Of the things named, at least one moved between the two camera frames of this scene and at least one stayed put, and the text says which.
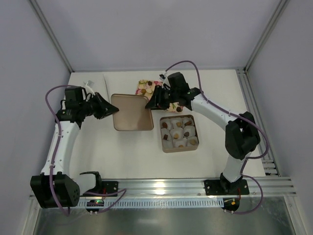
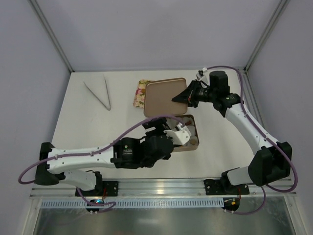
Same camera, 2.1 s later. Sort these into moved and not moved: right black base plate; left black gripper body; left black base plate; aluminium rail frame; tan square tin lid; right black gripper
Moved: tan square tin lid; right black gripper; left black gripper body
Not moved: left black base plate; aluminium rail frame; right black base plate
